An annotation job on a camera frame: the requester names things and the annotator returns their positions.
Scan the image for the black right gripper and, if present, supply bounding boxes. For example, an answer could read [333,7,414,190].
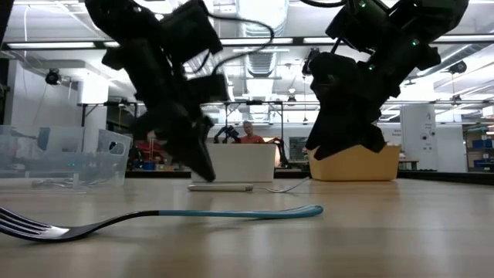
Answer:
[304,52,402,161]

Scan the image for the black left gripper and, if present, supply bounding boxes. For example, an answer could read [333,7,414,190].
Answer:
[101,37,230,183]

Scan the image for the white-handled metal fork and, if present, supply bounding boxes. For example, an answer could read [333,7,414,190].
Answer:
[187,176,310,194]

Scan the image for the blue-handled metal fork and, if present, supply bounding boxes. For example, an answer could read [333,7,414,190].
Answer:
[0,203,324,243]

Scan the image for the red storage boxes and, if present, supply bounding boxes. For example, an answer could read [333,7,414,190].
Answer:
[133,137,169,171]

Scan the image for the orange plastic bin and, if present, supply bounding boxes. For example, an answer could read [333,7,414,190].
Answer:
[307,143,401,182]

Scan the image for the white cabinet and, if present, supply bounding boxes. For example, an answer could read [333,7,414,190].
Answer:
[400,103,438,171]

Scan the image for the white plastic bin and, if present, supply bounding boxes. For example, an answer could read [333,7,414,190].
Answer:
[191,143,277,183]

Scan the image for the person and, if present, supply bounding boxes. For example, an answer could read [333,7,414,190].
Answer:
[239,120,267,145]

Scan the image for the clear plastic bin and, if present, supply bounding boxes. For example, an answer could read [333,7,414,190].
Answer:
[0,125,133,187]

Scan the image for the round black ceiling spotlight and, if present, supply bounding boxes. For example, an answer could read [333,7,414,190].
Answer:
[448,60,469,76]
[45,68,63,86]

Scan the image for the shelf with blue bins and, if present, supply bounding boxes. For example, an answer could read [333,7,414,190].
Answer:
[462,125,494,174]

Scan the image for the black bar with light strips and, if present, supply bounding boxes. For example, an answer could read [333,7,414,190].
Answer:
[0,35,494,50]

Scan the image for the black workbench frame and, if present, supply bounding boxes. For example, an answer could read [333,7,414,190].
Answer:
[76,99,494,146]

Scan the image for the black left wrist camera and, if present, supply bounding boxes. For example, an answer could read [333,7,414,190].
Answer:
[161,0,224,66]

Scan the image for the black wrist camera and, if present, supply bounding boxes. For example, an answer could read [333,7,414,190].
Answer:
[326,0,391,53]
[161,0,224,66]

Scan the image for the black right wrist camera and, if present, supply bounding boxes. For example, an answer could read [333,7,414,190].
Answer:
[326,0,391,53]

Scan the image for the silver ventilation duct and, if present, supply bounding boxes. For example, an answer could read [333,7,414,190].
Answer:
[235,0,290,78]

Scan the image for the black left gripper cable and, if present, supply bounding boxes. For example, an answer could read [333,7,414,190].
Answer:
[192,14,276,76]

